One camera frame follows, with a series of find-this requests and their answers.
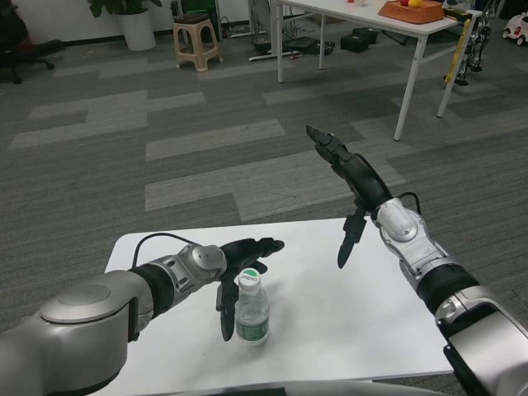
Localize white desk frame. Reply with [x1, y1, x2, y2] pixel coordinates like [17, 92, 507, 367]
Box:
[247, 0, 285, 63]

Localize yellow measuring tape strip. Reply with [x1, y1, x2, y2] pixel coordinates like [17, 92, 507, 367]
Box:
[445, 19, 471, 83]

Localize orange wicker basket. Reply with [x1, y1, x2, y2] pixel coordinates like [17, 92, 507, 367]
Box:
[377, 0, 445, 24]

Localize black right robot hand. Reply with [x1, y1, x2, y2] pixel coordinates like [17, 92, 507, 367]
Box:
[305, 125, 394, 271]

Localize clear water bottle green label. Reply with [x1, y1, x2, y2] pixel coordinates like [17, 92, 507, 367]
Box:
[233, 267, 270, 347]

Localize green black cabinet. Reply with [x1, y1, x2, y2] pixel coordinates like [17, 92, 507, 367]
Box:
[181, 0, 219, 18]

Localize beige plastic stool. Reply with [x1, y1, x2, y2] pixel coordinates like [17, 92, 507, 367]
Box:
[172, 13, 224, 70]

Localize black office chair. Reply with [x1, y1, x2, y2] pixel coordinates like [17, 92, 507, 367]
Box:
[0, 0, 66, 85]

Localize black equipment case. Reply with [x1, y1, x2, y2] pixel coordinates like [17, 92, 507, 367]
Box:
[340, 28, 379, 53]

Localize white toy car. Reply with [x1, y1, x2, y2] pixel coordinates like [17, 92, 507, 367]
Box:
[501, 12, 528, 47]

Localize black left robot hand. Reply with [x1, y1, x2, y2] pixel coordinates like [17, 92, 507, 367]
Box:
[214, 237, 286, 342]

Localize white plant pot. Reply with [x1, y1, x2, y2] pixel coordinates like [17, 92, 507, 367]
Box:
[119, 10, 157, 52]

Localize black flat bag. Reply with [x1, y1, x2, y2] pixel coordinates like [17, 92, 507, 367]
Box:
[285, 36, 336, 58]

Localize white table with metal legs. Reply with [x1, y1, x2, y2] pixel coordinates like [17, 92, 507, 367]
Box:
[275, 0, 483, 142]

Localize standing silver humanoid robot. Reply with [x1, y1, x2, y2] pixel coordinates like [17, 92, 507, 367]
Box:
[453, 0, 500, 87]

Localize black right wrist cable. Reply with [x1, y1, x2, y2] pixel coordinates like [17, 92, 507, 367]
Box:
[398, 191, 422, 215]

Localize silver robot chest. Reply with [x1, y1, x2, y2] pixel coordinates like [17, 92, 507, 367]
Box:
[263, 378, 459, 396]

